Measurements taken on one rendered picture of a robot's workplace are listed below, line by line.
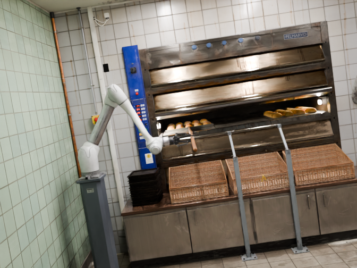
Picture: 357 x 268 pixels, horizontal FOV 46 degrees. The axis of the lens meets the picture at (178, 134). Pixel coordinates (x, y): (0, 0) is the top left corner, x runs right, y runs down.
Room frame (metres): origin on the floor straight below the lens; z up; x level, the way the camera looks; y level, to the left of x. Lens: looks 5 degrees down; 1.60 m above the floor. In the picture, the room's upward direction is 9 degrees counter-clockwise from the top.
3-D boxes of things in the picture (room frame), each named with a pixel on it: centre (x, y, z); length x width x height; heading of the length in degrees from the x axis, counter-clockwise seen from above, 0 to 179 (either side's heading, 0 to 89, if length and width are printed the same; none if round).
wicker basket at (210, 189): (4.12, -0.12, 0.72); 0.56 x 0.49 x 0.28; 88
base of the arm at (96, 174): (3.56, 0.80, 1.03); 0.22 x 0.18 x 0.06; 175
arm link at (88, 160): (3.59, 0.80, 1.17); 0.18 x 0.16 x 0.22; 15
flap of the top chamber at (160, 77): (4.37, -0.69, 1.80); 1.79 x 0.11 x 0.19; 89
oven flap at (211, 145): (4.37, -0.69, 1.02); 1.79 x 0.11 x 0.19; 89
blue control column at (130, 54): (5.32, 0.34, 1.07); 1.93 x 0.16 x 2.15; 179
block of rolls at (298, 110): (4.79, -1.28, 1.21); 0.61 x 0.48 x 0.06; 179
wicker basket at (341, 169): (4.08, -1.30, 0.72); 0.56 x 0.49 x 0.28; 87
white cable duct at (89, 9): (4.39, 0.70, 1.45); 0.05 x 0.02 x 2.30; 89
